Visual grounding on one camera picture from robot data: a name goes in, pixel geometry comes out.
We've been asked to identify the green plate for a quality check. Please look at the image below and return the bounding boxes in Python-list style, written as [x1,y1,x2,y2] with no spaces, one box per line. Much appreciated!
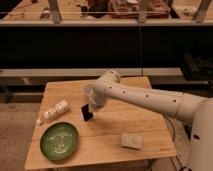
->
[40,122,79,161]

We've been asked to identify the wooden table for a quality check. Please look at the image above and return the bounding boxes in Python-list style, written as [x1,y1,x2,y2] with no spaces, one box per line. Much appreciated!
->
[25,80,176,170]

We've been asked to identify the black cable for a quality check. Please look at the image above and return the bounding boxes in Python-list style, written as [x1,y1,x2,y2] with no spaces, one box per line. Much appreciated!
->
[163,114,188,171]

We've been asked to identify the white plastic bottle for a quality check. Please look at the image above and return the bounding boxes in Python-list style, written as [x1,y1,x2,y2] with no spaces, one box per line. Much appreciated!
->
[36,100,70,125]

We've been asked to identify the black eraser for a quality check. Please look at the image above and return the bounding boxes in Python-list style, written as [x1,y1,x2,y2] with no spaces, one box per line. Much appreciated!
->
[81,104,93,121]

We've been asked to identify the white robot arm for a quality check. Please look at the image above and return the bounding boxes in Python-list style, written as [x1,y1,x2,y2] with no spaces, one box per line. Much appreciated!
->
[83,70,213,171]

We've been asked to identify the beige sponge block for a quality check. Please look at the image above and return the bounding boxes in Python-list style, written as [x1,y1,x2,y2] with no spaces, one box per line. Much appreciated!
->
[121,133,142,150]

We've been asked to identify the brown tray on shelf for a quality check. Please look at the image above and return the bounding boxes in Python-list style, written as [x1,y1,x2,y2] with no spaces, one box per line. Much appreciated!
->
[108,0,170,18]

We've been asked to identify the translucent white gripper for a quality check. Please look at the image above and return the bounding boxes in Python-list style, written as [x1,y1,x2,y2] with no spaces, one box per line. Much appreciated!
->
[82,84,107,110]

